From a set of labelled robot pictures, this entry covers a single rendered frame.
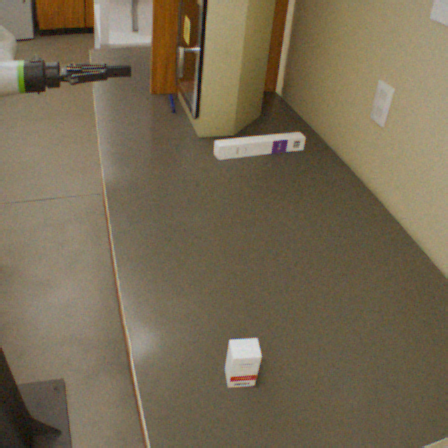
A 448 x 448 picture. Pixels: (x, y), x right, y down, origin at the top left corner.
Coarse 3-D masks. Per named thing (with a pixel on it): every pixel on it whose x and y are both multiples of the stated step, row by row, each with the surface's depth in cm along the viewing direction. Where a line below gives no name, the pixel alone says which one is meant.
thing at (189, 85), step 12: (192, 0) 126; (204, 0) 115; (192, 12) 127; (204, 12) 117; (180, 24) 144; (192, 24) 129; (204, 24) 119; (180, 36) 146; (192, 36) 130; (192, 60) 133; (192, 72) 134; (180, 84) 152; (192, 84) 135; (192, 96) 137; (192, 108) 138
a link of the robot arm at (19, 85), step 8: (0, 56) 113; (8, 56) 116; (0, 64) 112; (8, 64) 113; (16, 64) 113; (0, 72) 111; (8, 72) 112; (16, 72) 113; (0, 80) 112; (8, 80) 113; (16, 80) 113; (0, 88) 113; (8, 88) 114; (16, 88) 115; (0, 96) 115
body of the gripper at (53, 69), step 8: (48, 64) 117; (56, 64) 117; (48, 72) 116; (56, 72) 117; (64, 72) 119; (72, 72) 119; (48, 80) 117; (56, 80) 118; (64, 80) 118; (48, 88) 120
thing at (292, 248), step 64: (128, 64) 191; (128, 128) 141; (192, 128) 144; (256, 128) 148; (128, 192) 113; (192, 192) 115; (256, 192) 118; (320, 192) 121; (128, 256) 94; (192, 256) 96; (256, 256) 98; (320, 256) 100; (384, 256) 102; (128, 320) 81; (192, 320) 82; (256, 320) 84; (320, 320) 85; (384, 320) 86; (192, 384) 71; (256, 384) 72; (320, 384) 73; (384, 384) 74
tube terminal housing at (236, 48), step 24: (216, 0) 115; (240, 0) 117; (264, 0) 126; (216, 24) 119; (240, 24) 121; (264, 24) 132; (216, 48) 124; (240, 48) 125; (264, 48) 139; (216, 72) 128; (240, 72) 130; (264, 72) 146; (216, 96) 133; (240, 96) 136; (192, 120) 145; (216, 120) 138; (240, 120) 143
